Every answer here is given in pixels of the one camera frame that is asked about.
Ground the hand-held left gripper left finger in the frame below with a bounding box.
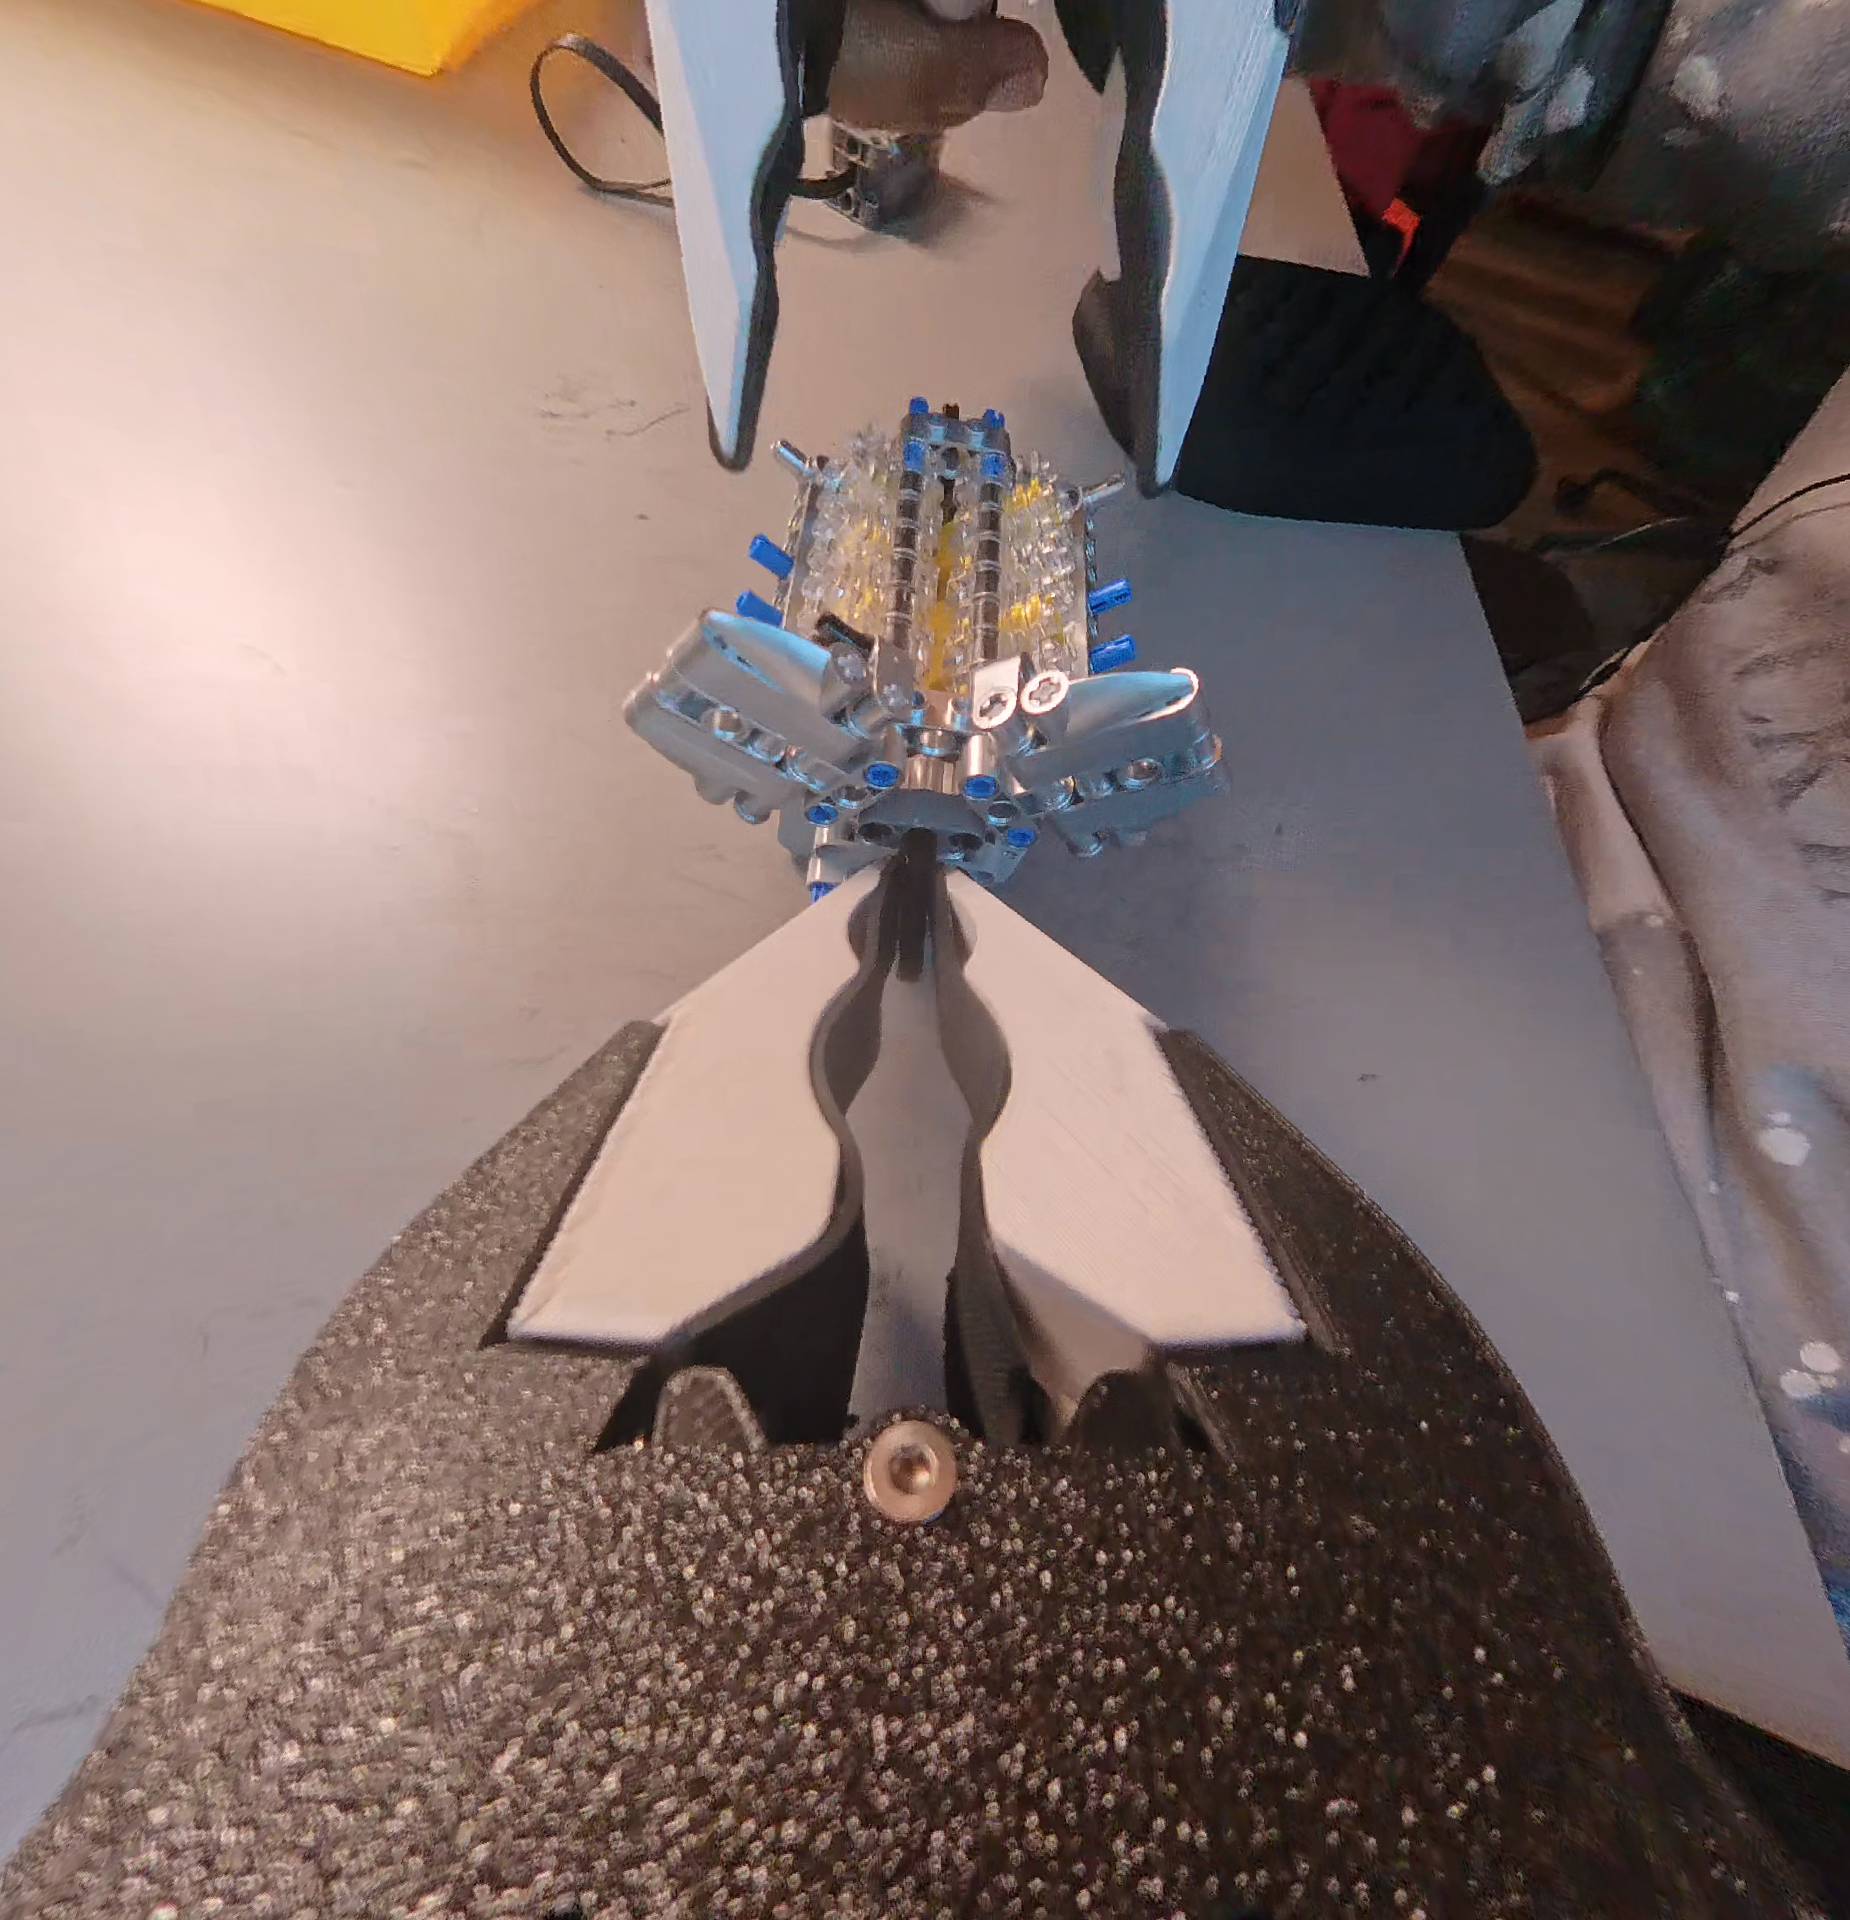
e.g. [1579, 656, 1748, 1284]
[506, 886, 885, 1403]

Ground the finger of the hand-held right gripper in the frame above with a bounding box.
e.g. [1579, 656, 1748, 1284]
[1070, 0, 1305, 498]
[647, 0, 852, 474]

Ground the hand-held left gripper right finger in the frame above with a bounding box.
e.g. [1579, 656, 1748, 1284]
[948, 895, 1317, 1416]

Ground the toy brick engine model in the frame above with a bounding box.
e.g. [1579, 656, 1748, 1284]
[626, 396, 1218, 903]

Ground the grey desk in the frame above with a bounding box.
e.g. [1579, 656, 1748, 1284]
[0, 0, 1850, 1802]

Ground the grey toy motor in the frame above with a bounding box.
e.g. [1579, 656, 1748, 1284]
[830, 110, 961, 236]

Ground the black wrist pad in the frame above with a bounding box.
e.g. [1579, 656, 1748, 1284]
[1175, 253, 1545, 539]

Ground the large yellow plastic bin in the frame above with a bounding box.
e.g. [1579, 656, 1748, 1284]
[191, 0, 555, 80]

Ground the person's grey printed clothing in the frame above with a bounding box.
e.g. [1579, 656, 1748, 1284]
[1525, 302, 1850, 1757]

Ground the black motor cable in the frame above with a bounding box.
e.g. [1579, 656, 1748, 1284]
[530, 31, 867, 230]

